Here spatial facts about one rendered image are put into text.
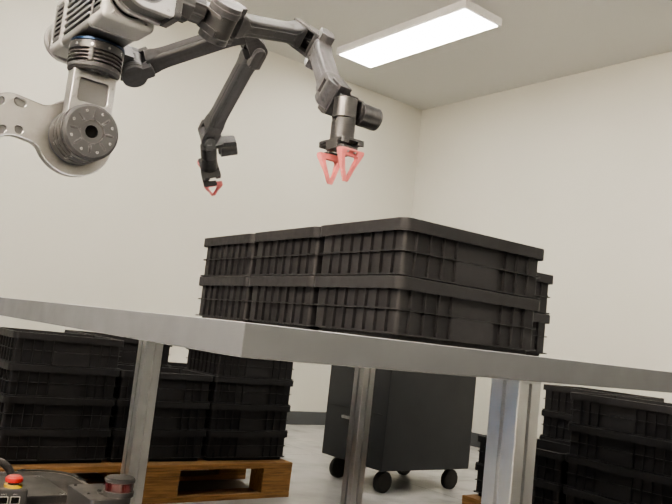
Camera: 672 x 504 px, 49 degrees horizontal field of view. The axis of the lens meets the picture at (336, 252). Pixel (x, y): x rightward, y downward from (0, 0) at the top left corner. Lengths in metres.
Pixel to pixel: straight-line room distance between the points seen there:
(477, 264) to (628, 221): 3.78
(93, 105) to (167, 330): 1.06
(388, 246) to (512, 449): 0.44
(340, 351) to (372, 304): 0.51
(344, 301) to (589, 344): 3.88
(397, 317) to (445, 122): 5.20
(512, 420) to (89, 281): 3.96
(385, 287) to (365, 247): 0.12
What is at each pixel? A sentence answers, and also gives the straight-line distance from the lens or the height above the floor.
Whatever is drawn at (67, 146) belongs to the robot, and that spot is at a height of 1.08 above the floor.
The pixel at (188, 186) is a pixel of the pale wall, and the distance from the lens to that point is 5.29.
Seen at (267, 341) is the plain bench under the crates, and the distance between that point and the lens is 0.87.
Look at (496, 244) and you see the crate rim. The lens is 1.54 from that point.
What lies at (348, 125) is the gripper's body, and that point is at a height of 1.19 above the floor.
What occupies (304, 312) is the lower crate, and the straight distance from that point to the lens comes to 1.64.
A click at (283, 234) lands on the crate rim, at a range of 1.74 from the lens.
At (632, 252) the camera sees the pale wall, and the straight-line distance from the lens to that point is 5.20.
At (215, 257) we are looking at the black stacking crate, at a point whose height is 0.87.
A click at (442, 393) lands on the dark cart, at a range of 3.76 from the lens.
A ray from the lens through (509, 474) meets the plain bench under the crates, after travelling 1.30.
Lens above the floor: 0.69
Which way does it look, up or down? 7 degrees up
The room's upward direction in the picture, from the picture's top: 6 degrees clockwise
